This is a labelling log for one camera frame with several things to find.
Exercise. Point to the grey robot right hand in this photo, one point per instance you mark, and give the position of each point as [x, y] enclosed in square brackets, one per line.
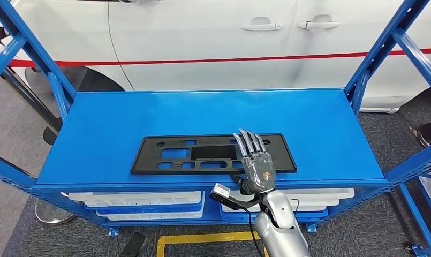
[259, 174]

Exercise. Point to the black plastic frame part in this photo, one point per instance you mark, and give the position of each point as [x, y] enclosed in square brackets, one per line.
[148, 159]

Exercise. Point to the yellow floor tape square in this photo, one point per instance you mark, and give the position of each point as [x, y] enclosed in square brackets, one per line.
[201, 237]

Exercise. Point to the black robot foot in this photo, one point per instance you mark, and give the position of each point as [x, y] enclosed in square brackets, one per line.
[133, 244]

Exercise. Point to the white car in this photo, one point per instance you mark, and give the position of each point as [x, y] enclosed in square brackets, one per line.
[201, 35]

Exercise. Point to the black round stanchion base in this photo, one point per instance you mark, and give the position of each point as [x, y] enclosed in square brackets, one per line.
[429, 134]

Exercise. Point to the red barrier belt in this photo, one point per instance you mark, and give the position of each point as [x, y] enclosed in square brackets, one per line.
[94, 63]

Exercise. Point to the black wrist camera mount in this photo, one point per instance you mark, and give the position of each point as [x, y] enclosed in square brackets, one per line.
[236, 204]

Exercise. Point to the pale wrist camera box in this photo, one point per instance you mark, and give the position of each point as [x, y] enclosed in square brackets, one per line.
[220, 189]

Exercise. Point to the stanchion post with dark base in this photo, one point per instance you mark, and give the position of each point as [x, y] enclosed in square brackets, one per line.
[52, 136]

